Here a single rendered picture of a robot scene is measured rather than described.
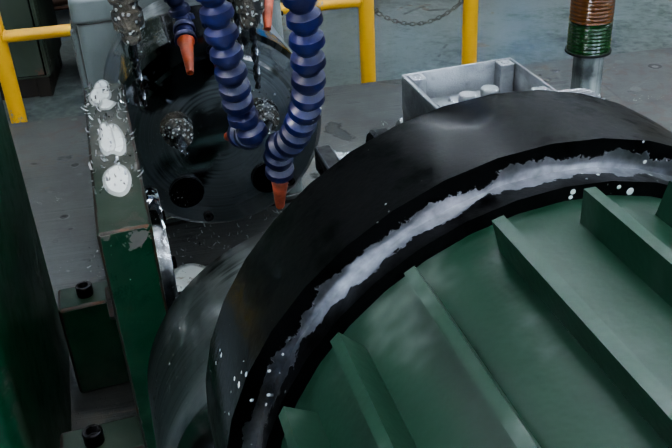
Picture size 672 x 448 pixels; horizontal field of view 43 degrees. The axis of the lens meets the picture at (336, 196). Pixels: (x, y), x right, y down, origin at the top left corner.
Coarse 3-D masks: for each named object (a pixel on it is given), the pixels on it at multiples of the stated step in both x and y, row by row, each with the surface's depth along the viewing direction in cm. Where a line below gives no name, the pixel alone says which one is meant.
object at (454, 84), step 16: (480, 64) 86; (496, 64) 86; (512, 64) 86; (416, 80) 83; (432, 80) 86; (448, 80) 86; (464, 80) 87; (480, 80) 87; (496, 80) 87; (512, 80) 86; (528, 80) 84; (416, 96) 81; (432, 96) 86; (448, 96) 87; (464, 96) 82; (480, 96) 83; (416, 112) 82
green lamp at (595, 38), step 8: (568, 24) 118; (576, 24) 116; (608, 24) 115; (568, 32) 118; (576, 32) 116; (584, 32) 116; (592, 32) 115; (600, 32) 115; (608, 32) 116; (568, 40) 118; (576, 40) 117; (584, 40) 116; (592, 40) 116; (600, 40) 116; (608, 40) 117; (568, 48) 119; (576, 48) 117; (584, 48) 117; (592, 48) 116; (600, 48) 116; (608, 48) 118
